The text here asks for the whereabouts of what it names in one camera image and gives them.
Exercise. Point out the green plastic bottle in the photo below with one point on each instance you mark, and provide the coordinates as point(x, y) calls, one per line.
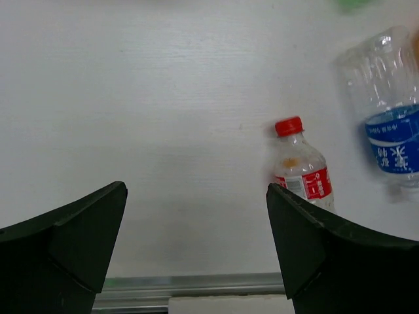
point(352, 6)

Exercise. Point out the aluminium table rail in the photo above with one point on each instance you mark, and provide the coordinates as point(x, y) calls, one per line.
point(152, 294)

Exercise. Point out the orange plastic bottle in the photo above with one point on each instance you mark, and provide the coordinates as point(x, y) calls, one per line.
point(414, 44)

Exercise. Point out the clear bottle blue label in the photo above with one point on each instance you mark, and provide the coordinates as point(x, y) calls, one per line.
point(378, 79)

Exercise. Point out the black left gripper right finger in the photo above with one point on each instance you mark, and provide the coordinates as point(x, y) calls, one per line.
point(332, 265)

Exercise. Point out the clear bottle red cap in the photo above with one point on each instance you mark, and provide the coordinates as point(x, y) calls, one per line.
point(299, 167)

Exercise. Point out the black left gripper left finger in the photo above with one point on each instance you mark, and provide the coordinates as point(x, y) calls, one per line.
point(57, 262)

